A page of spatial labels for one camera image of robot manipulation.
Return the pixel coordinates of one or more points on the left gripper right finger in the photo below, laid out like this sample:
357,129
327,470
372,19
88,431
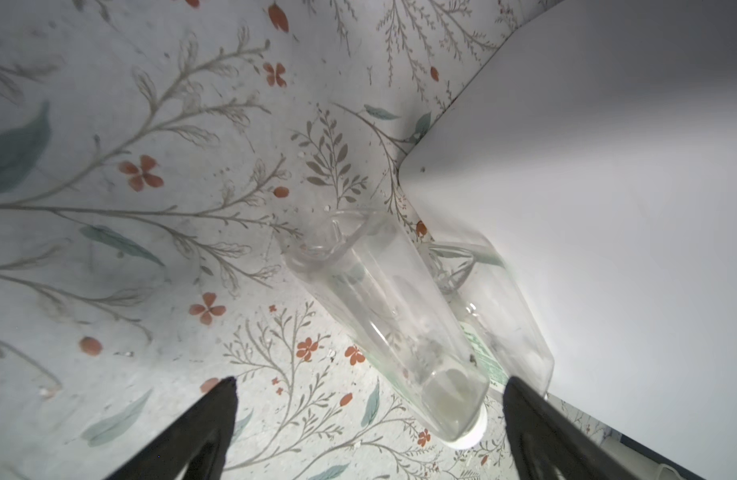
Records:
545,445

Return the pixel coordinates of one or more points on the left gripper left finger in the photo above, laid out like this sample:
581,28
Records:
194,446

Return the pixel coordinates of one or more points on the clear bottle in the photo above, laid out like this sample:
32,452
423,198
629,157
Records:
492,312
366,272

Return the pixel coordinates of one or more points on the white waste bin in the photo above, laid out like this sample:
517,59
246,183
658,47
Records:
597,151

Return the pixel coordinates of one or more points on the floral patterned table mat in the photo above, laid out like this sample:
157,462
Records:
152,156

